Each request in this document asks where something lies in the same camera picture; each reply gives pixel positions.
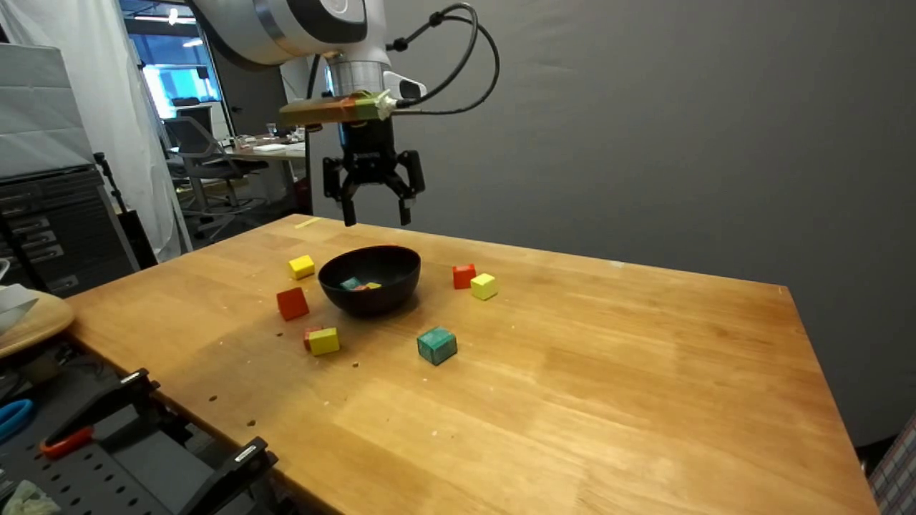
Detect black equipment rack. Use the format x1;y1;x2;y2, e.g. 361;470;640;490
0;163;142;300

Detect background desk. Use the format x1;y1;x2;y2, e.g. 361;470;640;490
222;128;312;167

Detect small pale plastic part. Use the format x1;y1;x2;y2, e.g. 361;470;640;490
0;479;63;515

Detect white fabric curtain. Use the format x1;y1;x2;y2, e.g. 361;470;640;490
0;0;198;267

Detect grey fabric backdrop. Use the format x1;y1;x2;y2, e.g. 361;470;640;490
282;0;916;453

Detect tan wrist camera bar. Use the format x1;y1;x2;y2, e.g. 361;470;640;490
277;90;397;128

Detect white cloth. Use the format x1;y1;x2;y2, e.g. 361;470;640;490
0;281;42;334

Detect blue handled scissors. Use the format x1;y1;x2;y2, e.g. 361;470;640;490
0;397;38;446

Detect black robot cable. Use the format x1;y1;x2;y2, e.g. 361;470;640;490
384;0;504;120

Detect black bowl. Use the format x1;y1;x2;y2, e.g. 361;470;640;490
314;244;424;320

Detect bright blue window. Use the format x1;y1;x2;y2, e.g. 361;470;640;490
118;0;238;124

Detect background office chair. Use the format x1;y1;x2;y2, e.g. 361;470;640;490
164;111;247;233

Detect black perforated board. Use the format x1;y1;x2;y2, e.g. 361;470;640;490
0;337;288;515

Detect grey equipment case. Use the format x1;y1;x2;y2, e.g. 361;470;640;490
0;41;103;183

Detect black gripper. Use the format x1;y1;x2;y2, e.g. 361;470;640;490
320;120;427;230

